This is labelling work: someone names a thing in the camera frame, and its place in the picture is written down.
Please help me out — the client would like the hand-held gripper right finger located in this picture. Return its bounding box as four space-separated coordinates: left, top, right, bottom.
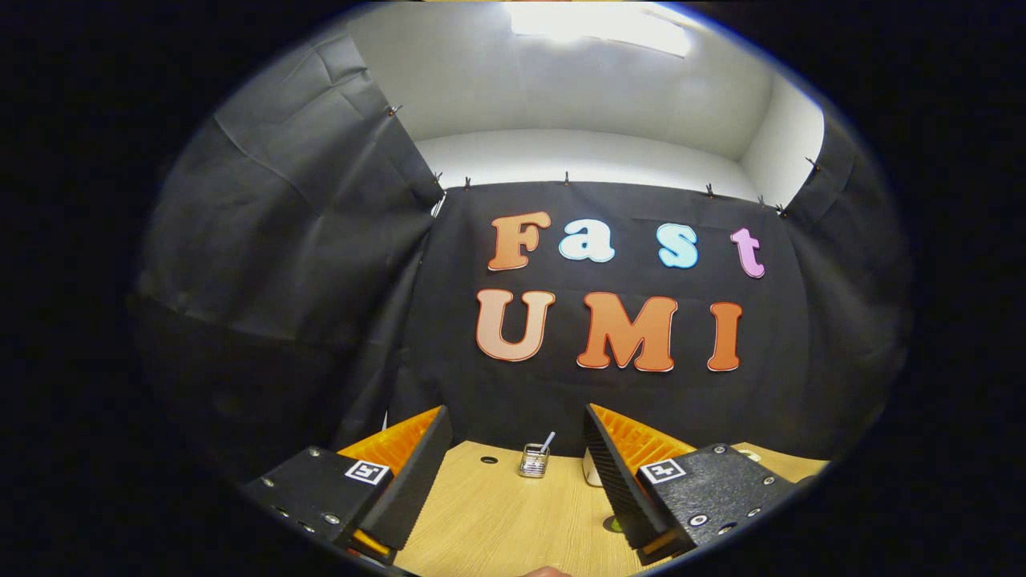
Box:
583 403 814 567

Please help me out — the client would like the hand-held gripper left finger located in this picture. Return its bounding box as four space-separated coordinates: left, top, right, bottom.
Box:
240 405 454 567

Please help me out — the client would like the wooden table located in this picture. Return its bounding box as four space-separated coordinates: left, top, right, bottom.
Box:
393 439 830 577

